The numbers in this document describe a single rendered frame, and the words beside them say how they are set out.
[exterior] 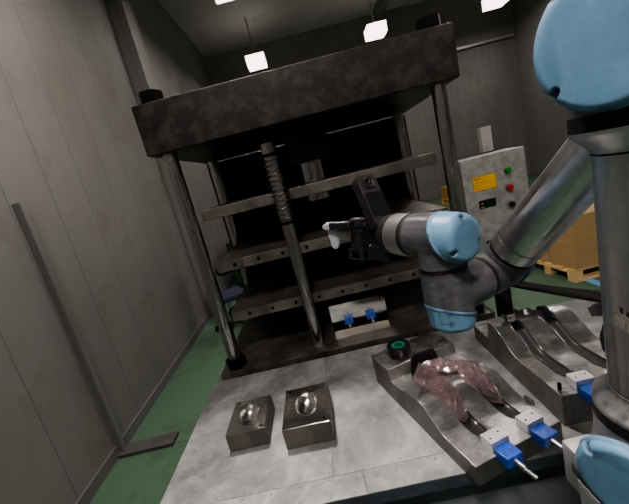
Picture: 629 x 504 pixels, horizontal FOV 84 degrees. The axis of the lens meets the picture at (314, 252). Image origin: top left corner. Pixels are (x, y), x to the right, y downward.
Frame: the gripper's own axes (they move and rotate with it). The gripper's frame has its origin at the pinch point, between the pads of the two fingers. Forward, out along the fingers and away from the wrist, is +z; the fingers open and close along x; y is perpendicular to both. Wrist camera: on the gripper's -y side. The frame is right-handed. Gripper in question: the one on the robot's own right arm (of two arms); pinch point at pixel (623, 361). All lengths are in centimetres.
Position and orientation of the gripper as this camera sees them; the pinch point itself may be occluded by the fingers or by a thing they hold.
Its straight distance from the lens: 122.5
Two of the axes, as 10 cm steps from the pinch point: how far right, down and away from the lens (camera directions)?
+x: 9.7, -2.4, -0.4
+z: 2.5, 9.5, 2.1
